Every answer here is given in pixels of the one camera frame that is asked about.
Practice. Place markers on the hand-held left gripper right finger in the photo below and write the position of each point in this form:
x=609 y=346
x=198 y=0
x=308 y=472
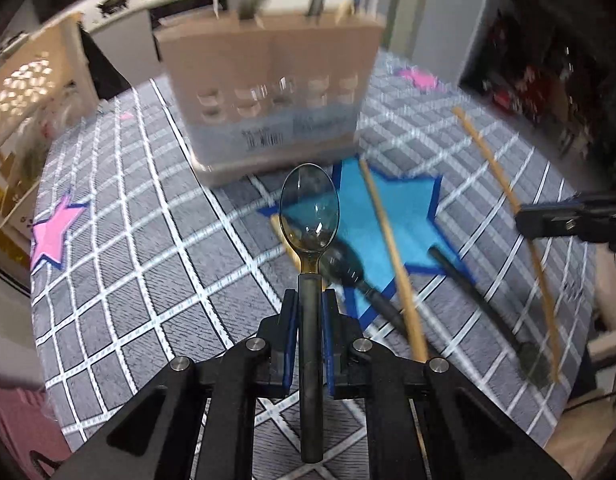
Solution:
x=329 y=320

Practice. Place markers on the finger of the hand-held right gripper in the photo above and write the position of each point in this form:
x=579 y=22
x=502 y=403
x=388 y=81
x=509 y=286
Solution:
x=553 y=204
x=548 y=222

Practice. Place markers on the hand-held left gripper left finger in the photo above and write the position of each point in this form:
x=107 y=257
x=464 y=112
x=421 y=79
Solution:
x=289 y=320

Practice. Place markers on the beige plastic utensil holder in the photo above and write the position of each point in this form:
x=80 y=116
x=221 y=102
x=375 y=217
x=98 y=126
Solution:
x=268 y=60

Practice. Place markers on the red festive decorations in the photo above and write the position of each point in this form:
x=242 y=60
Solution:
x=538 y=75

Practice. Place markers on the beige wooden chair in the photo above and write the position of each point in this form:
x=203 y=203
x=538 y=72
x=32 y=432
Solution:
x=608 y=350

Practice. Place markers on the blue star sticker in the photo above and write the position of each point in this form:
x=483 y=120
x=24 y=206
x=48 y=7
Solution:
x=413 y=220

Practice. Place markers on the grey checked tablecloth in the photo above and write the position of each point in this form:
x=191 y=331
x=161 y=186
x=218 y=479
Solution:
x=138 y=285

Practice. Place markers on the pink star sticker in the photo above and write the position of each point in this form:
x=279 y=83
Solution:
x=420 y=79
x=53 y=232

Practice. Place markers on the pink plastic stool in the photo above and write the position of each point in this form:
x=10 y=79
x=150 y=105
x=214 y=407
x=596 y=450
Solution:
x=18 y=420

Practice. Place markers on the beige flower-cutout storage trolley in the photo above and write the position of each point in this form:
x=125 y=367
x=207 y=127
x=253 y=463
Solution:
x=33 y=80

